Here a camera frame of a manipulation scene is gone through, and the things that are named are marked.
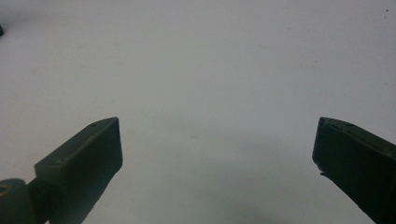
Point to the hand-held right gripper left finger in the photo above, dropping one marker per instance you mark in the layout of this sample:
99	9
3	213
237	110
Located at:
84	161

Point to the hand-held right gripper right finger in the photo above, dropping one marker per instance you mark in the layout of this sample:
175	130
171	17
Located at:
358	161

